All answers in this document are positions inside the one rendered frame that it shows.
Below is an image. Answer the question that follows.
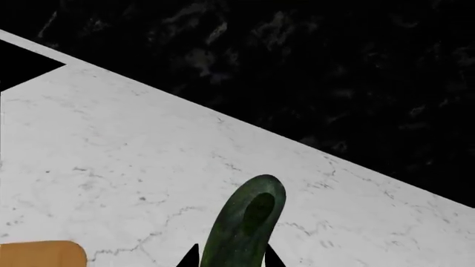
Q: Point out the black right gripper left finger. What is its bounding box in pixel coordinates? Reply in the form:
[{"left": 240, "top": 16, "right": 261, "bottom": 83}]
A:
[{"left": 175, "top": 243, "right": 200, "bottom": 267}]

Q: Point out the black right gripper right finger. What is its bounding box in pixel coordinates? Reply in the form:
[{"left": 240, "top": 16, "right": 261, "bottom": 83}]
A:
[{"left": 265, "top": 245, "right": 286, "bottom": 267}]

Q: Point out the dark green cucumber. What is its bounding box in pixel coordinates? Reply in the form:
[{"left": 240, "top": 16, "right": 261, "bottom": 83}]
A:
[{"left": 199, "top": 174, "right": 287, "bottom": 267}]

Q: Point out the wooden cutting board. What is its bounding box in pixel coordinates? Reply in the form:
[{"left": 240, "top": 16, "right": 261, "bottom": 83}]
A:
[{"left": 0, "top": 240, "right": 88, "bottom": 267}]

